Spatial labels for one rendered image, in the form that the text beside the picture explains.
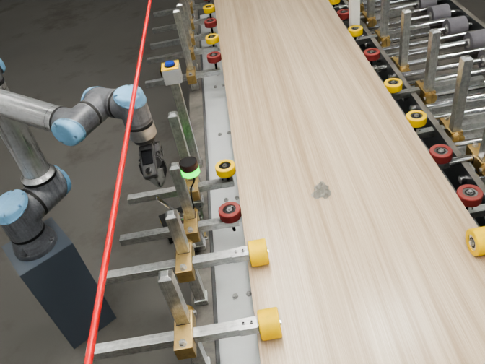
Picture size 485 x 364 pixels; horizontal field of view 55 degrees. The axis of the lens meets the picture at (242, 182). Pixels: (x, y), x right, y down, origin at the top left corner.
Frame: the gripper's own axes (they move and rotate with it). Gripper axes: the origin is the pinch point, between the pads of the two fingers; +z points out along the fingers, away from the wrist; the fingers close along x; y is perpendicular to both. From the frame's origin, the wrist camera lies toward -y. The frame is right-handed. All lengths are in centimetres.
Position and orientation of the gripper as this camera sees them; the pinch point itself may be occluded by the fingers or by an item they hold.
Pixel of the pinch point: (159, 185)
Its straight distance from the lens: 167.3
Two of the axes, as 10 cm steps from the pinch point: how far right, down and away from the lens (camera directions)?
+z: 1.5, 7.5, 6.5
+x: -9.8, 1.8, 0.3
